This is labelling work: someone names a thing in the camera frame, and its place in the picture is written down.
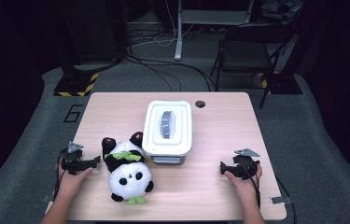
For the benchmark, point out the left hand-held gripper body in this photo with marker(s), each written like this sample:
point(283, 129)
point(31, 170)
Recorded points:
point(70, 160)

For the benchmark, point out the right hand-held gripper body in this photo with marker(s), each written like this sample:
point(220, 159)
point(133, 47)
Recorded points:
point(245, 165)

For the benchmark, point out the panda plush toy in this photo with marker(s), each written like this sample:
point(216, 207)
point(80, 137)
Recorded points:
point(129, 180)

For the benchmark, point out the transparent grey storage box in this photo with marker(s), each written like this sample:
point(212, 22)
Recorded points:
point(168, 160)

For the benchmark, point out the person's left hand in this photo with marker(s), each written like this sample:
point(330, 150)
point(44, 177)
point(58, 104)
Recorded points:
point(70, 183)

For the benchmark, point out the person's right hand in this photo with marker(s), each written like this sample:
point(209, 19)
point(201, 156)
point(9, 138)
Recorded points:
point(247, 188)

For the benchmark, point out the grey tape strip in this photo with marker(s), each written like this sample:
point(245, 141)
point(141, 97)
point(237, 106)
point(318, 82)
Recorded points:
point(280, 200)
point(48, 198)

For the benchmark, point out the black stand with striped base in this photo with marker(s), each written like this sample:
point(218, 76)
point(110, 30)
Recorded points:
point(284, 84)
point(74, 84)

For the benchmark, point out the black folding chair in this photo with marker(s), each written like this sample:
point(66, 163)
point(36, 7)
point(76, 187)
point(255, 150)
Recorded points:
point(244, 53)

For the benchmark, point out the dark cloth bundle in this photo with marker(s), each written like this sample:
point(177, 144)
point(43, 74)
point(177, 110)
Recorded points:
point(280, 11)

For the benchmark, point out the white metal desk frame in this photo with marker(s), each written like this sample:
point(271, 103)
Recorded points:
point(179, 46)

